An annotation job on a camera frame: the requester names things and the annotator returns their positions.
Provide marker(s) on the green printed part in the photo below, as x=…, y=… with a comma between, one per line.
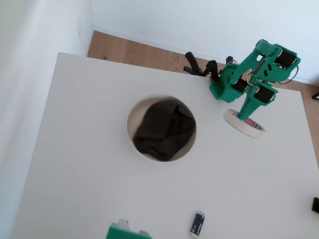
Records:
x=124, y=232

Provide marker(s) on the white plastic piece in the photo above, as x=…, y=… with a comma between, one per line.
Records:
x=123, y=222

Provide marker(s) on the black box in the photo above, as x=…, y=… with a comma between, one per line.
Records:
x=316, y=205

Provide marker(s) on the blue and white eraser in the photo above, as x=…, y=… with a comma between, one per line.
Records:
x=197, y=224

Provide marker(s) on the white masking tape roll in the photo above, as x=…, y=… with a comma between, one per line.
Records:
x=236, y=125

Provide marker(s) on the black furniture foot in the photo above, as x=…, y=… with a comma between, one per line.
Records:
x=316, y=95

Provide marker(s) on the white bowl with dark cloth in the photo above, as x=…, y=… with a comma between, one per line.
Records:
x=130, y=124

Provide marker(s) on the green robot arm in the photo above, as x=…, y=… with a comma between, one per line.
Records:
x=249, y=62

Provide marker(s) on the dark grey cloth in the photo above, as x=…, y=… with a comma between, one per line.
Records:
x=162, y=129

